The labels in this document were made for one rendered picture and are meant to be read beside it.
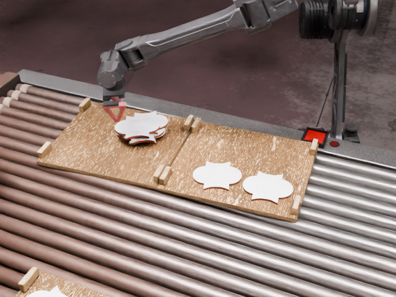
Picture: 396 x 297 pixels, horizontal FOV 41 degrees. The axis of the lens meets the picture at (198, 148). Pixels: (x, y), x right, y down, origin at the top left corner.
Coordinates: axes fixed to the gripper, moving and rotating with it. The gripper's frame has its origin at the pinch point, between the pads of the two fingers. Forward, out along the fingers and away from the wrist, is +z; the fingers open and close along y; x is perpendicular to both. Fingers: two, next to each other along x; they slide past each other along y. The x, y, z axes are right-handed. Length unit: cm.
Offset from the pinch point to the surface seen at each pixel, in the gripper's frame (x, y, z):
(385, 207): 74, 40, 11
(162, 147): 13.3, 6.0, 11.0
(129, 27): -2, -282, 105
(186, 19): 47, -289, 104
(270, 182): 44, 28, 9
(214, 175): 28.0, 22.9, 9.8
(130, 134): 3.6, 4.6, 6.2
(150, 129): 10.0, 3.1, 6.0
